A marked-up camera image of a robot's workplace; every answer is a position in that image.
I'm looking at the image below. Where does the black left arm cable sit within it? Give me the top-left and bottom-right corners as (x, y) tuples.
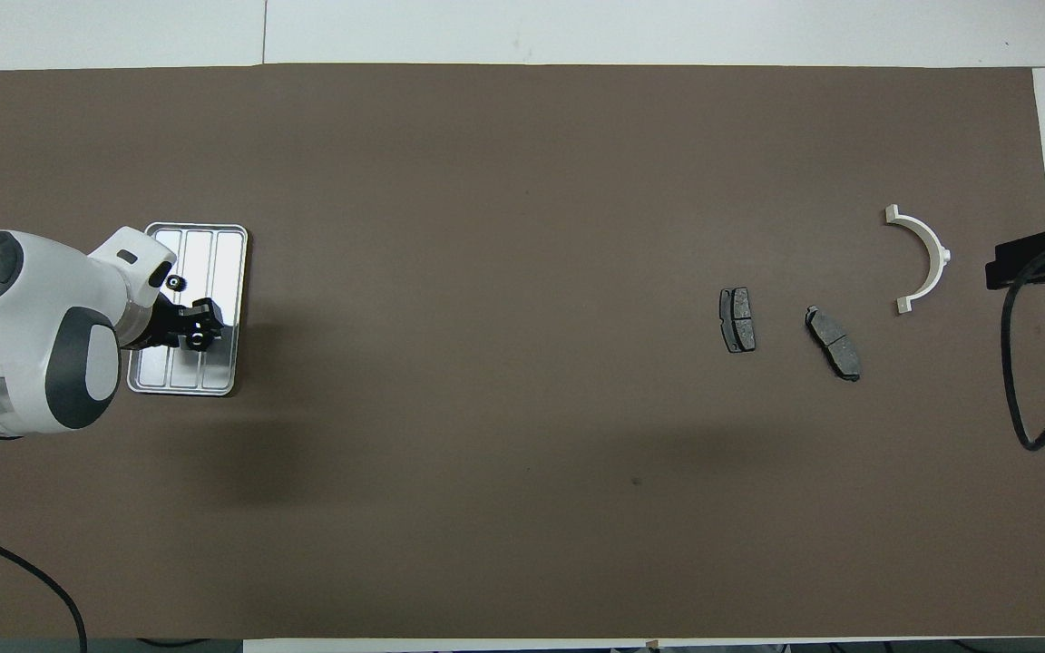
(0, 524), (88, 653)

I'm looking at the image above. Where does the short dark brake pad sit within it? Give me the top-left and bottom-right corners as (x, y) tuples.
(718, 287), (757, 355)

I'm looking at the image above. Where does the silver metal tray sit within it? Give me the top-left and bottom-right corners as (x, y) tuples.
(126, 222), (249, 397)

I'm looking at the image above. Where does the white semicircular bracket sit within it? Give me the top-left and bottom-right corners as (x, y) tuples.
(884, 204), (952, 317)

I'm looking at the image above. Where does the long dark brake pad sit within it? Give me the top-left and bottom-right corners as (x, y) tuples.
(804, 306), (862, 383)

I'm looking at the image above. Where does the brown table mat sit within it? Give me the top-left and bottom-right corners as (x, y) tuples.
(0, 63), (1045, 640)

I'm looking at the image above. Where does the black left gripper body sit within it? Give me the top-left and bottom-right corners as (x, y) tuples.
(137, 299), (192, 350)

